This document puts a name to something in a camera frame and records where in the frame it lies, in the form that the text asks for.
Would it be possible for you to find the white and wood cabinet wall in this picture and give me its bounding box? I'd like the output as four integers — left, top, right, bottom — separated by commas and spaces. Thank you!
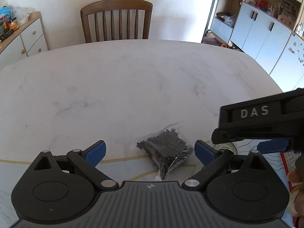
202, 0, 304, 93

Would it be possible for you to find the red cardboard shoe box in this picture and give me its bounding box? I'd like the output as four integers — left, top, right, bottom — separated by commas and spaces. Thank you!
280, 150, 304, 188

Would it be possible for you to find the wooden model house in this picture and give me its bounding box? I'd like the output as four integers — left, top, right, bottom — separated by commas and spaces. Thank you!
277, 0, 298, 26

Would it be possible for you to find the clear bag of black beads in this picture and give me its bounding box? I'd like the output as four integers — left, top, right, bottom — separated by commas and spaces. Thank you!
136, 123, 194, 181

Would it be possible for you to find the colourful building block model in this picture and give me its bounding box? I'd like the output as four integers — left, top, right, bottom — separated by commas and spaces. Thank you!
0, 17, 19, 41

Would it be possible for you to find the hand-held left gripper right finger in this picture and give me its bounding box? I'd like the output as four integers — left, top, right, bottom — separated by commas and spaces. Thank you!
182, 140, 273, 190

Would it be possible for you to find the person's right hand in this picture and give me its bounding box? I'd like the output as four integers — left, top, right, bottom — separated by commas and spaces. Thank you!
287, 169, 304, 218

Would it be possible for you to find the printed blue table mat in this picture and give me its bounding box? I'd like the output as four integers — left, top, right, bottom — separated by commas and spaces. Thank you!
0, 139, 295, 228

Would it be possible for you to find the white and wood sideboard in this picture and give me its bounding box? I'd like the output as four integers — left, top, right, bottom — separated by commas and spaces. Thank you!
0, 11, 50, 62

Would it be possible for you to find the clear plastic bag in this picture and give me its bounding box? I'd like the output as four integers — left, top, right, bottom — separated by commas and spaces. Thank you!
11, 6, 31, 25

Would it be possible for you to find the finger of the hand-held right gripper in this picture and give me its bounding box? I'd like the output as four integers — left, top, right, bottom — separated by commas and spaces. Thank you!
257, 140, 292, 153
211, 127, 294, 145

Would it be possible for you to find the grey plastic bag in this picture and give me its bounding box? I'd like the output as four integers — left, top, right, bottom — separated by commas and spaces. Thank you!
223, 14, 238, 26

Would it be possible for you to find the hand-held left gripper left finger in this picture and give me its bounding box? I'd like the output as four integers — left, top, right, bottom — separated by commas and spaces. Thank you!
31, 140, 119, 190

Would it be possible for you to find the brown wooden chair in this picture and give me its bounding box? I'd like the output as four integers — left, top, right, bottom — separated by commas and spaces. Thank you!
80, 0, 153, 44

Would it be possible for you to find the group of cabinet magnets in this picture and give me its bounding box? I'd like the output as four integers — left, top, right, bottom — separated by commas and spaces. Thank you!
288, 41, 304, 63

